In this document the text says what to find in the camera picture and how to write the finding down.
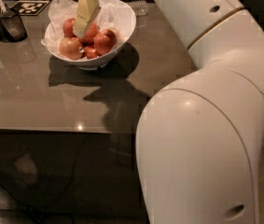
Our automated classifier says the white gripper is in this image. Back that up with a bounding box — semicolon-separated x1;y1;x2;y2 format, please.
73;0;99;38

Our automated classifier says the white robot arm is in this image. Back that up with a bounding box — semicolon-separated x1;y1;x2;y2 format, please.
135;0;264;224

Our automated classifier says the red apple top centre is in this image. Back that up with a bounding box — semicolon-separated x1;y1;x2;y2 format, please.
80;22;99;44

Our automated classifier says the red apple back left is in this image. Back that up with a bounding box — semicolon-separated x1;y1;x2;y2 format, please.
63;18;75;37

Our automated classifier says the red apple right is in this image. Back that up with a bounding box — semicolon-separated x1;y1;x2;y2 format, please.
93;29;118;55

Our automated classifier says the yellowish red apple front left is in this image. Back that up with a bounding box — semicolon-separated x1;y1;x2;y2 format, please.
59;37;83;60

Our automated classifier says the small red apple bottom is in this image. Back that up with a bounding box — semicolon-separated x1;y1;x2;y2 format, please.
84;46;99;59

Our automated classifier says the white ceramic bowl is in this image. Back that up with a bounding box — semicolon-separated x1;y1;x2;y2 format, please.
44;0;137;71

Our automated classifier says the white crumpled paper liner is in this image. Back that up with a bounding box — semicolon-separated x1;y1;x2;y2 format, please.
40;0;125;61

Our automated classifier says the fiducial marker card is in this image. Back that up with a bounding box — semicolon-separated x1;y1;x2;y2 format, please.
11;0;49;16

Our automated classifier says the black scoop container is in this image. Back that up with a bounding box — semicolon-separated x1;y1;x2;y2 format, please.
0;0;27;42

